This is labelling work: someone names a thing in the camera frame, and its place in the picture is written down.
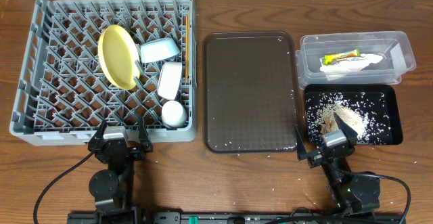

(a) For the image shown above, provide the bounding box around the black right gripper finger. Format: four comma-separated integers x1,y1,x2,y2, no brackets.
294,127,308,160
334,112,358,143

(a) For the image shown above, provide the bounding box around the grey dish rack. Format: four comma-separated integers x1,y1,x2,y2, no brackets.
9,0,197,146

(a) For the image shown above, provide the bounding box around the white bowl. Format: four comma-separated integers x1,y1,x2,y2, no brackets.
157,62,183,100

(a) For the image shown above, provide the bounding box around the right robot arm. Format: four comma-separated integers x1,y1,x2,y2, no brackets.
295,114,380,216

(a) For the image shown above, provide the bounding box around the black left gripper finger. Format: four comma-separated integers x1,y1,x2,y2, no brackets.
139,118,153,152
88,120,107,150

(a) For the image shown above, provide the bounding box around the dark brown tray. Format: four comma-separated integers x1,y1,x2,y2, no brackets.
203,31,303,154

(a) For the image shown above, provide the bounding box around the rice and peanut waste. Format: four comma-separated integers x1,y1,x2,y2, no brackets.
306,92,392,145

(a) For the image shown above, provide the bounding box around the clear plastic bin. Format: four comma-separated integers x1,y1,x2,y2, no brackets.
296,31,417,89

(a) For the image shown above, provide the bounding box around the green snack wrapper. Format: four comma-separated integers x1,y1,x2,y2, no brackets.
321,49,361,66

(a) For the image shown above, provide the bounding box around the black waste bin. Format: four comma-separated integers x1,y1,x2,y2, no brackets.
304,84,403,145

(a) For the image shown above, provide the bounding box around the wooden chopstick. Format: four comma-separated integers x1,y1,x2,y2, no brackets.
185,12,190,84
185,15,189,85

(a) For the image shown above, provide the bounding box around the yellow plate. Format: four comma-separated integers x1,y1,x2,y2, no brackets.
97,24,140,90

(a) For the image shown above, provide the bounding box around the light blue bowl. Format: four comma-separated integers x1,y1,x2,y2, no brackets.
140,38,181,64

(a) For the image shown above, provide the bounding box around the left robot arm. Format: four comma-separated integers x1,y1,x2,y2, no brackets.
88,120,153,223

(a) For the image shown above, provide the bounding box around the white green cup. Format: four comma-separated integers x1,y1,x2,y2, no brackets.
161,100,187,128

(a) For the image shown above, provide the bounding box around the white tissue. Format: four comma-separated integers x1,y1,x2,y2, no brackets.
320,53,383,81

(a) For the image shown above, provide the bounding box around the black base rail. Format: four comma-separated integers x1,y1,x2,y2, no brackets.
66,211,407,224

